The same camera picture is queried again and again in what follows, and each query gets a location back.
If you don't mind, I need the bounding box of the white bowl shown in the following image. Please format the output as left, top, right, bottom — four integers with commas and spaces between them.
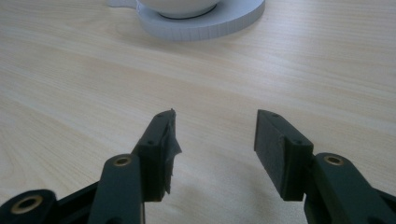
136, 0, 222, 20

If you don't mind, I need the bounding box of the white round coaster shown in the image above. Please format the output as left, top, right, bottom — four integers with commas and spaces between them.
106, 0, 266, 43

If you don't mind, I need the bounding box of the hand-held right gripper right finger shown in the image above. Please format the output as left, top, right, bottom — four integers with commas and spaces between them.
253, 109, 396, 224

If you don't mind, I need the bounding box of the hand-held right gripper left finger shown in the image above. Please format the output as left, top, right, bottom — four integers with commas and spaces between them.
88, 108, 183, 224

